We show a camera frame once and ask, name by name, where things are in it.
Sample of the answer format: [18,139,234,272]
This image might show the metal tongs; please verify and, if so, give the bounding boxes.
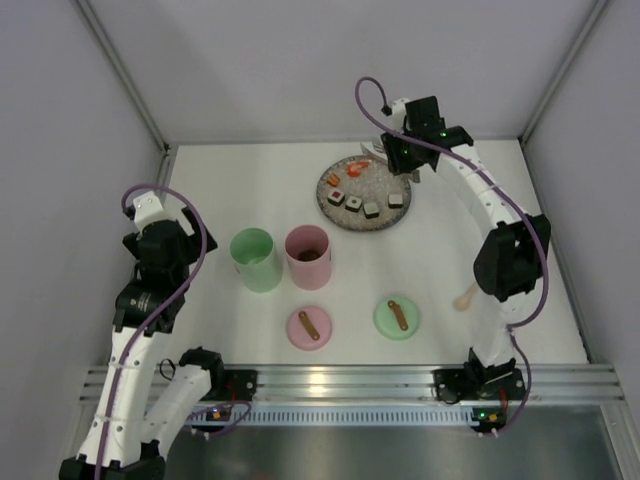
[360,141,421,184]

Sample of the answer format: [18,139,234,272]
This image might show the orange shrimp piece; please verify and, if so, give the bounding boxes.
[346,161,370,178]

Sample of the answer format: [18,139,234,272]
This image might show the orange striped salmon piece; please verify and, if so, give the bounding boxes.
[327,174,340,187]

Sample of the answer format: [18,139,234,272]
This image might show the brown seaweed piece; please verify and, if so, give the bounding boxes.
[297,249,321,262]

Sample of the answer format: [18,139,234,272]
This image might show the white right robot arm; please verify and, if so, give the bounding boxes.
[381,97,551,404]

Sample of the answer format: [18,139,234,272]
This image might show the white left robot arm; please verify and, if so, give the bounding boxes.
[58,201,226,479]

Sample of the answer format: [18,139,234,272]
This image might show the green cylindrical container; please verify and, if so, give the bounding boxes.
[230,228,282,293]

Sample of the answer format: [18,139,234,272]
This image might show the plain white sushi roll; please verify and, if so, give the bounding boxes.
[388,194,404,209]

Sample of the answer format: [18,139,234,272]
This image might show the speckled ceramic plate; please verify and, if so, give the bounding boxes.
[316,155,412,232]

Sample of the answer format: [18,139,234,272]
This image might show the cucumber sushi roll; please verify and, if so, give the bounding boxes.
[363,202,380,219]

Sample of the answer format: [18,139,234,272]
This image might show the green dot sushi roll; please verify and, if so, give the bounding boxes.
[345,196,363,213]

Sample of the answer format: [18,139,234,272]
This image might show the red centre sushi roll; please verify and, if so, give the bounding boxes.
[327,188,345,207]

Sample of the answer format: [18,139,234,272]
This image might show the pink cylindrical container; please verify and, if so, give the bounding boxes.
[284,225,332,291]

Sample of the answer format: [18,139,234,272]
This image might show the pink round lid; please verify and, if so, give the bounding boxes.
[286,305,333,351]

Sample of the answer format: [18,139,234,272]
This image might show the green round lid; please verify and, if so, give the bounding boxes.
[373,295,421,341]

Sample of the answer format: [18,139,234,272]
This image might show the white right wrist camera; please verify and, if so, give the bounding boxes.
[390,98,409,131]

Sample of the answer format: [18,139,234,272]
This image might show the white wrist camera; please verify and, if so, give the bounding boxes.
[390,98,409,131]
[132,190,169,232]

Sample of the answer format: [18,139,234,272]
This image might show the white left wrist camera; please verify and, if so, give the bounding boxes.
[132,190,169,232]

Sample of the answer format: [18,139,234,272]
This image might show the aluminium frame rail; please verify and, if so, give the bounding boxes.
[71,0,175,185]

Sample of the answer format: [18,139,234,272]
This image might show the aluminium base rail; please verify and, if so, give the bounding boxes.
[79,363,626,404]

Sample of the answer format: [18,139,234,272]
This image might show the white slotted cable duct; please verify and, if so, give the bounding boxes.
[139,404,506,427]

